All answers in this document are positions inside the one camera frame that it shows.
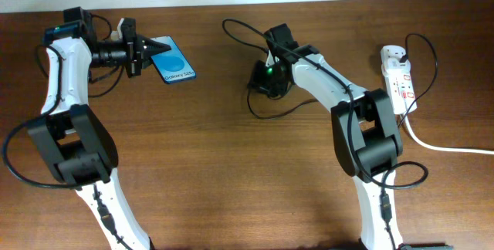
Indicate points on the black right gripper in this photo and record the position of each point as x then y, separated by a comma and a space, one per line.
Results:
258, 79

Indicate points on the white USB charger adapter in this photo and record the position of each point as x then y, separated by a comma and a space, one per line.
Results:
391, 63

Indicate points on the blue smartphone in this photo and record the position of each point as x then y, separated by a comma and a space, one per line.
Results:
172, 65

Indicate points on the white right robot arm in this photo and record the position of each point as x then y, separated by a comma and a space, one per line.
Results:
366, 139

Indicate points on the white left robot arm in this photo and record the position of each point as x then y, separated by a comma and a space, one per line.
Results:
77, 149

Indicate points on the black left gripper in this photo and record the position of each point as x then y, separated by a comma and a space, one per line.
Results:
137, 52

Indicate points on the white power strip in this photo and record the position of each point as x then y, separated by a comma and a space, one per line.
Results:
401, 92

